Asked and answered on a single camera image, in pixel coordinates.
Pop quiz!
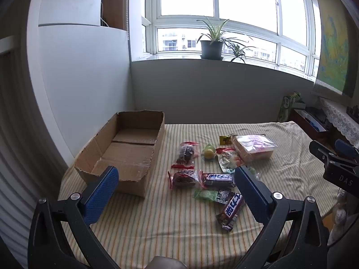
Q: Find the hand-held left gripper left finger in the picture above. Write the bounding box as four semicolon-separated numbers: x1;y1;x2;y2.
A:
27;166;121;269

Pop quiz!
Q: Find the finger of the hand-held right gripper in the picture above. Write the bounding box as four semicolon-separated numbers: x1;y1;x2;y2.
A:
309;139;342;165
335;138;359;161

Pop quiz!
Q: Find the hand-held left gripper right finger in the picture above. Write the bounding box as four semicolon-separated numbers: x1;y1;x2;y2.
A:
233;166;330;269

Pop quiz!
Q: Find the brown chocolate bar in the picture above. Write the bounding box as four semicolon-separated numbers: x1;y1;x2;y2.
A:
202;173;235;189
216;192;245;232

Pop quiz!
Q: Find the white red green meat packet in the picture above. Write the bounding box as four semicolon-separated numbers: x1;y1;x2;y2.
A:
215;146;244;173

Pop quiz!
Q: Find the clear bread packet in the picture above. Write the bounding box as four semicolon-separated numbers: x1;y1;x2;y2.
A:
230;134;278;163

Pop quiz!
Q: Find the green candy packet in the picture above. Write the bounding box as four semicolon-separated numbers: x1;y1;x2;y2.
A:
193;189;235;204

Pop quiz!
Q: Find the brown cardboard box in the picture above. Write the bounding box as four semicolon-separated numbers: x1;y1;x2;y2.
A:
74;111;165;199

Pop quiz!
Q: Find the yellow ball snack green wrapper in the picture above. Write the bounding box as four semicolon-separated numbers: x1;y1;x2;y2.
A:
201;143;218;161

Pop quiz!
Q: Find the red-ended dried fruit packet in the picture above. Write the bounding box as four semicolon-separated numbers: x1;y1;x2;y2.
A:
172;141;200;169
167;169;206;190

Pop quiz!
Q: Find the white lace cloth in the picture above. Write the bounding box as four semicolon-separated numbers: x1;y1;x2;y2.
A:
318;97;359;146

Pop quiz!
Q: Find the dark wooden cabinet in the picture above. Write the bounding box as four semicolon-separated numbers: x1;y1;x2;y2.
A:
289;108;337;146

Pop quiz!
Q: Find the green carton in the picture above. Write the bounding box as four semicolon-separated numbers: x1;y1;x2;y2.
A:
278;91;305;123

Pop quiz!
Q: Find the striped cloth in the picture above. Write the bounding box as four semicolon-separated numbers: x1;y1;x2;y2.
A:
57;121;341;269

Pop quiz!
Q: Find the white slatted panel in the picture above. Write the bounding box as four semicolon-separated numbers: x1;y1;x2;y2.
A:
0;36;69;261

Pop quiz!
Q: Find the white wardrobe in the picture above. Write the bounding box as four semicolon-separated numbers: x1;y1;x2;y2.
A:
26;0;131;169

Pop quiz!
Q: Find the potted spider plant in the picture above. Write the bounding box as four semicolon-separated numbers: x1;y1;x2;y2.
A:
196;16;257;63

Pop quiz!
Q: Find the brown wooden cabinet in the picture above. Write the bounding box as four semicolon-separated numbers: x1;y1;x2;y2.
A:
101;0;125;31

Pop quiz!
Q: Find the wall map poster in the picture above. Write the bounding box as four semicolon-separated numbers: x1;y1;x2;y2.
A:
311;0;359;98

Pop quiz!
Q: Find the white bead cord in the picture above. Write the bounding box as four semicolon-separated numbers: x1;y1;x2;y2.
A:
125;0;130;48

